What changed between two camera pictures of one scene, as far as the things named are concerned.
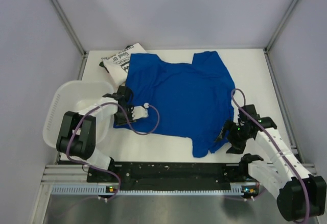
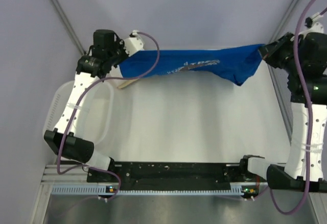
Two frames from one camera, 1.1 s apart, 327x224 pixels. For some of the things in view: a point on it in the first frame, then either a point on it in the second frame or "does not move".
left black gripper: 118,121 → 120,44
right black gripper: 229,126 → 269,51
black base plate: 173,175 does not move
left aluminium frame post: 67,23 does not move
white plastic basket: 77,96 does not move
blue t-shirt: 193,100 → 238,61
